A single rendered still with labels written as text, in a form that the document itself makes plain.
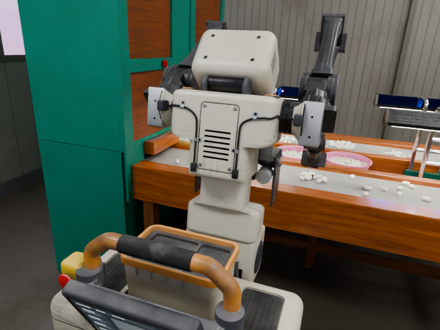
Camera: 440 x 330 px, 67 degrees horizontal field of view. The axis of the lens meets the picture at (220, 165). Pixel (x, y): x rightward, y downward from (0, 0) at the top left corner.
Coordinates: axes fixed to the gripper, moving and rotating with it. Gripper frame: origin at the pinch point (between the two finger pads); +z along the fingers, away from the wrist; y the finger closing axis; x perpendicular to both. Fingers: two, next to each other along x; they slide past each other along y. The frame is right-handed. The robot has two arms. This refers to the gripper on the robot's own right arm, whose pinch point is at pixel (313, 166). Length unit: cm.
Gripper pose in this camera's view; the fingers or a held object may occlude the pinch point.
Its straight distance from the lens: 155.8
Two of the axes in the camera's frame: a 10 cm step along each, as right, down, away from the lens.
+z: 2.2, 3.9, 8.9
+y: -9.4, -1.6, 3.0
